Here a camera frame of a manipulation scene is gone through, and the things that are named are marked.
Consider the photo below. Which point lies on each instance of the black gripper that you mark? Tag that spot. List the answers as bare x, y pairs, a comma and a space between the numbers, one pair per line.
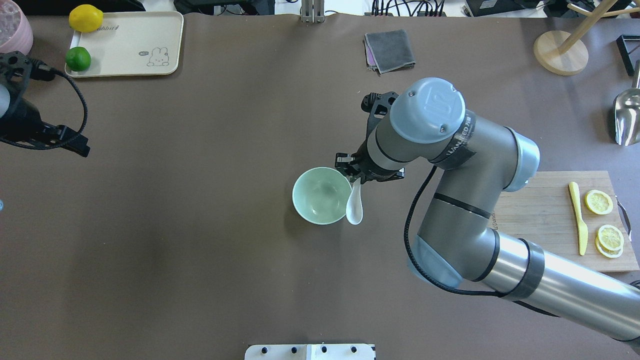
370, 171

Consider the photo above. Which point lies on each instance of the white ceramic spoon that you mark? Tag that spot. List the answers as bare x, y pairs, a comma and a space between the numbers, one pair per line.
354, 208

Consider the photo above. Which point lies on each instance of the mint green bowl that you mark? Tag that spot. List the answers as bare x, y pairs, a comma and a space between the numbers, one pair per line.
319, 195

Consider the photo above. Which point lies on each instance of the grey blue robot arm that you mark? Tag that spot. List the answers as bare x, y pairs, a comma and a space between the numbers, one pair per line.
456, 250

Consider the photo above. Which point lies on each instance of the pink bowl of ice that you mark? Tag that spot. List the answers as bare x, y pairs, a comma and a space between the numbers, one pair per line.
16, 33

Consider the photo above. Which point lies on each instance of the grey folded cloth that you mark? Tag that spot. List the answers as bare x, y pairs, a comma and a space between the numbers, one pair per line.
388, 51

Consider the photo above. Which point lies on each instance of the yellow plastic knife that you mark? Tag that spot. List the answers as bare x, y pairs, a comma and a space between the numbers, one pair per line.
582, 227

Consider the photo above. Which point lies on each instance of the wooden mug tree stand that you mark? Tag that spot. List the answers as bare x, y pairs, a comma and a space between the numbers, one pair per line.
563, 53

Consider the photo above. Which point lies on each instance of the lemon slice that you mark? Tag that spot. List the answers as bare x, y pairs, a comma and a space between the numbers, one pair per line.
610, 238
598, 202
610, 254

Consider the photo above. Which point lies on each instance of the cream serving tray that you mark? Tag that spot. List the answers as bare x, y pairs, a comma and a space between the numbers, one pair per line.
132, 44

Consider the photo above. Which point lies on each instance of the metal scoop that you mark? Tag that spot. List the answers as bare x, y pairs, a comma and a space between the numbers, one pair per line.
627, 112

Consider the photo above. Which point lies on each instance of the green lime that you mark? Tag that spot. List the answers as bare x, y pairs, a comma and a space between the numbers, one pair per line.
78, 59

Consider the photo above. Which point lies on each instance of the yellow lemon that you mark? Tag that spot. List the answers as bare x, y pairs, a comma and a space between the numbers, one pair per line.
85, 18

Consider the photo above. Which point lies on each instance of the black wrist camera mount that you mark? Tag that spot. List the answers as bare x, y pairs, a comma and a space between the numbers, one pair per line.
377, 105

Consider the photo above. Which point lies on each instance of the aluminium frame post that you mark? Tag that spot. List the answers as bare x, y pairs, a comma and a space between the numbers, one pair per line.
312, 11

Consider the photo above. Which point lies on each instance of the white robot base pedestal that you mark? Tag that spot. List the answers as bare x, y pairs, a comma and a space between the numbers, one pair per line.
312, 351

